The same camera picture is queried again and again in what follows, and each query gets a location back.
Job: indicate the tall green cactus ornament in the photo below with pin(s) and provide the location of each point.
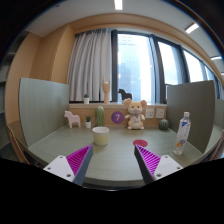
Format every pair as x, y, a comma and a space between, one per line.
99, 116

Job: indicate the purple number seven disc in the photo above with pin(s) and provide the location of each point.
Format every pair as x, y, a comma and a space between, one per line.
117, 117

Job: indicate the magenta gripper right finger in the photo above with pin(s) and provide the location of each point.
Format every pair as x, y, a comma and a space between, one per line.
154, 167

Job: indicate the white wall socket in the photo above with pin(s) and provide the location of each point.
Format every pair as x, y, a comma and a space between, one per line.
149, 113
160, 113

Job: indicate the wooden chair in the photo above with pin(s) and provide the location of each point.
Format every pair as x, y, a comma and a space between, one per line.
17, 148

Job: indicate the plush hamster toy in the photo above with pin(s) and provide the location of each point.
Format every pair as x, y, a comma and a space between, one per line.
135, 116

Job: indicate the pink wooden horse figure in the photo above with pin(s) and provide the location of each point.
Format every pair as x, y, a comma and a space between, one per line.
72, 118

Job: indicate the round green cactus ornament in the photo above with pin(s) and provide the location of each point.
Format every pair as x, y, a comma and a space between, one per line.
164, 124

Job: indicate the red round coaster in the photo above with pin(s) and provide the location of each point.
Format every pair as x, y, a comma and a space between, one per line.
140, 142

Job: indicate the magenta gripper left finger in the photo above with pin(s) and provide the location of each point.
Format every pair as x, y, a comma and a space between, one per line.
73, 167

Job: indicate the wooden hand sculpture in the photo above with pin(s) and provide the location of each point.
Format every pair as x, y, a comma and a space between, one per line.
106, 89

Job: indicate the grey desk partition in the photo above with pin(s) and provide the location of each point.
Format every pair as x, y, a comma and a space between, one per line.
197, 98
41, 108

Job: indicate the small potted plant on ledge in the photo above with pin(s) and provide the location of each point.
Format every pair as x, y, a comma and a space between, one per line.
86, 99

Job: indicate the small potted plant on desk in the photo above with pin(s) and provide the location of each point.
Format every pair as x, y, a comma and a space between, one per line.
88, 122

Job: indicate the white wall socket right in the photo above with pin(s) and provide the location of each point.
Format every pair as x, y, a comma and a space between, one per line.
160, 113

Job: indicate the left grey desk partition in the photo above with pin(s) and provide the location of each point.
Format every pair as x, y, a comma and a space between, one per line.
41, 108

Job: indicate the white wall socket left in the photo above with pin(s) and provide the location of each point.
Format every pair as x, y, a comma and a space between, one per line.
149, 113

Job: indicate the grey curtain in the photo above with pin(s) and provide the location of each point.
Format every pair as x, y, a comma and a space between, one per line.
90, 64

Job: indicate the clear plastic water bottle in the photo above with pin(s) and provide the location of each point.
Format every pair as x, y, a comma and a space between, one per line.
182, 134

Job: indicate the black horse figure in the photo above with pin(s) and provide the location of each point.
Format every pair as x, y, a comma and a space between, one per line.
124, 94

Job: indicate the right grey desk partition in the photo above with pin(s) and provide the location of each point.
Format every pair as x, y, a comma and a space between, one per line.
197, 98

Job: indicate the pale yellow cup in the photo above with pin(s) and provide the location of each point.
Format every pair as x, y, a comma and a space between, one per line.
101, 135

